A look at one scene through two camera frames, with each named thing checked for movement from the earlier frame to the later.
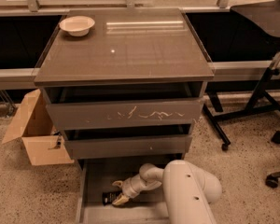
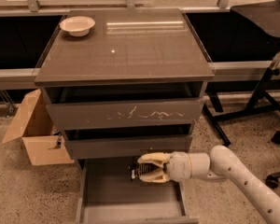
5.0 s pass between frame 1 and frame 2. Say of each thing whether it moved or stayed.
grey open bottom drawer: stayed
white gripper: moved
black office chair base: stayed
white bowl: stayed
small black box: moved
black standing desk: stayed
